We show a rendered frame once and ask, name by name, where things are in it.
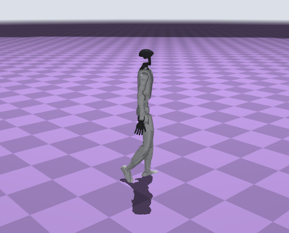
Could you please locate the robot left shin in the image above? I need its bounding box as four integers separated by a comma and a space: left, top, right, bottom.
144, 145, 153, 173

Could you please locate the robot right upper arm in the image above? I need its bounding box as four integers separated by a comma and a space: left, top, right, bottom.
137, 72, 149, 100

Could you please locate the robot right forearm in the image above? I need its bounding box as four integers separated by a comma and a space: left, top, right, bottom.
137, 94, 146, 121

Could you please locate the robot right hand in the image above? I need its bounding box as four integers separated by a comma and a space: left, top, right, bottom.
134, 116, 146, 135

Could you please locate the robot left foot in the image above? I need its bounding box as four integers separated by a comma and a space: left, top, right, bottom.
142, 170, 158, 176

